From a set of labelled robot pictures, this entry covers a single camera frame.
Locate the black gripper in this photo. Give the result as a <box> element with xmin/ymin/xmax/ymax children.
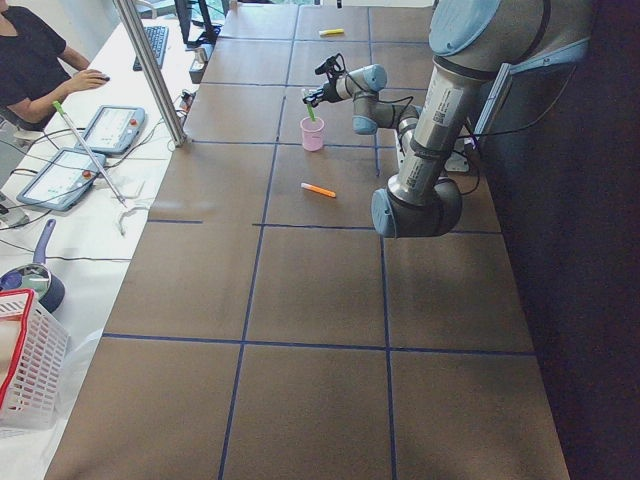
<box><xmin>302</xmin><ymin>82</ymin><xmax>343</xmax><ymax>107</ymax></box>

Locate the green highlighter pen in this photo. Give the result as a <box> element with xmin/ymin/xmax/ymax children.
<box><xmin>303</xmin><ymin>102</ymin><xmax>316</xmax><ymax>122</ymax></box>

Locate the yellow highlighter pen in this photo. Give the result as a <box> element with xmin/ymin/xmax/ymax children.
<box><xmin>318</xmin><ymin>28</ymin><xmax>345</xmax><ymax>37</ymax></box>

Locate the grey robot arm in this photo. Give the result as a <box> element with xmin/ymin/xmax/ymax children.
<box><xmin>303</xmin><ymin>1</ymin><xmax>594</xmax><ymax>238</ymax></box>

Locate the pink mesh pen holder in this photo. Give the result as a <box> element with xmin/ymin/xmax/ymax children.
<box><xmin>300</xmin><ymin>116</ymin><xmax>325</xmax><ymax>152</ymax></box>

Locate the orange highlighter pen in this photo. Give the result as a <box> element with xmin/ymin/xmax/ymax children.
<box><xmin>300</xmin><ymin>182</ymin><xmax>337</xmax><ymax>198</ymax></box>

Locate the black monitor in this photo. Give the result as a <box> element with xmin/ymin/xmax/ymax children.
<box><xmin>174</xmin><ymin>0</ymin><xmax>221</xmax><ymax>49</ymax></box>

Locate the black keyboard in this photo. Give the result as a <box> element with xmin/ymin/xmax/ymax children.
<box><xmin>144</xmin><ymin>25</ymin><xmax>169</xmax><ymax>68</ymax></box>

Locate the upper teach pendant tablet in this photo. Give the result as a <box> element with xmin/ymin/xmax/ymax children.
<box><xmin>81</xmin><ymin>105</ymin><xmax>146</xmax><ymax>155</ymax></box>

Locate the teach pendant tablet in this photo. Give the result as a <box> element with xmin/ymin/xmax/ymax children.
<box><xmin>17</xmin><ymin>148</ymin><xmax>100</xmax><ymax>211</ymax></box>
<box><xmin>81</xmin><ymin>105</ymin><xmax>146</xmax><ymax>155</ymax></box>

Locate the lower teach pendant tablet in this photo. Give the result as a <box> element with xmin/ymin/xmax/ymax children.
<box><xmin>17</xmin><ymin>148</ymin><xmax>100</xmax><ymax>211</ymax></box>

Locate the person in black shirt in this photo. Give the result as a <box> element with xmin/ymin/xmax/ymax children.
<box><xmin>1</xmin><ymin>1</ymin><xmax>110</xmax><ymax>131</ymax></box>

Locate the white red plastic basket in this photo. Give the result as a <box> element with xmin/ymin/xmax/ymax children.
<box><xmin>1</xmin><ymin>289</ymin><xmax>69</xmax><ymax>438</ymax></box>

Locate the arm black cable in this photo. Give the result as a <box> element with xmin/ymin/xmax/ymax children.
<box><xmin>329</xmin><ymin>53</ymin><xmax>531</xmax><ymax>151</ymax></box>

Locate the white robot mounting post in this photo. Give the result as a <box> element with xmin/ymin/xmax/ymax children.
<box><xmin>394</xmin><ymin>119</ymin><xmax>479</xmax><ymax>173</ymax></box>

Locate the aluminium frame post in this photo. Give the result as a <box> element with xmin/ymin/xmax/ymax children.
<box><xmin>113</xmin><ymin>0</ymin><xmax>186</xmax><ymax>147</ymax></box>

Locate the blue handled saucepan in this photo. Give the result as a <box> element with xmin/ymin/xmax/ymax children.
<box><xmin>1</xmin><ymin>219</ymin><xmax>65</xmax><ymax>313</ymax></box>

